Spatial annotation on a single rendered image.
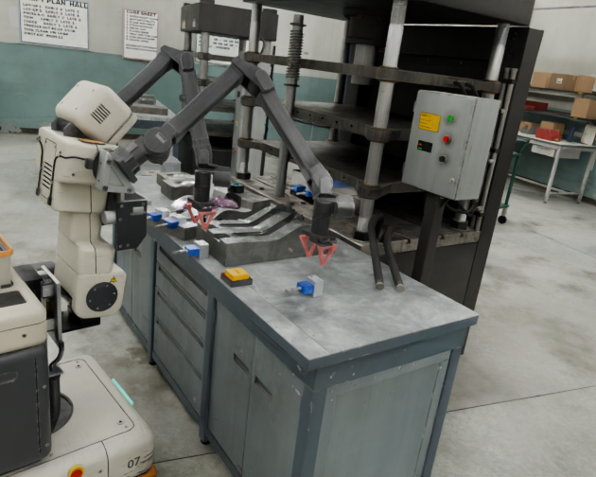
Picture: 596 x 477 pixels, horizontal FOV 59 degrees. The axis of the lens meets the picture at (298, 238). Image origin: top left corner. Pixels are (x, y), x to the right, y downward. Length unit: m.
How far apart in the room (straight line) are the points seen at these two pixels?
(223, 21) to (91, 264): 4.93
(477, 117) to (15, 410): 1.83
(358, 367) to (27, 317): 0.92
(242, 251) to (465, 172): 0.94
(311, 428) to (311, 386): 0.13
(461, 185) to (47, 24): 7.53
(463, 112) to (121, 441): 1.70
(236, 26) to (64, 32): 3.28
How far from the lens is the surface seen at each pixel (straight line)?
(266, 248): 1.95
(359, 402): 1.67
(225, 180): 1.86
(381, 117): 2.30
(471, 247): 2.96
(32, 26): 8.96
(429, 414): 1.98
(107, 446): 1.93
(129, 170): 1.55
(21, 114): 9.08
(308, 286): 1.71
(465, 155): 2.17
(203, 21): 6.37
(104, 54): 8.98
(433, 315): 1.77
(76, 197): 1.73
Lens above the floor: 1.52
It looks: 18 degrees down
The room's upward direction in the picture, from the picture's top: 7 degrees clockwise
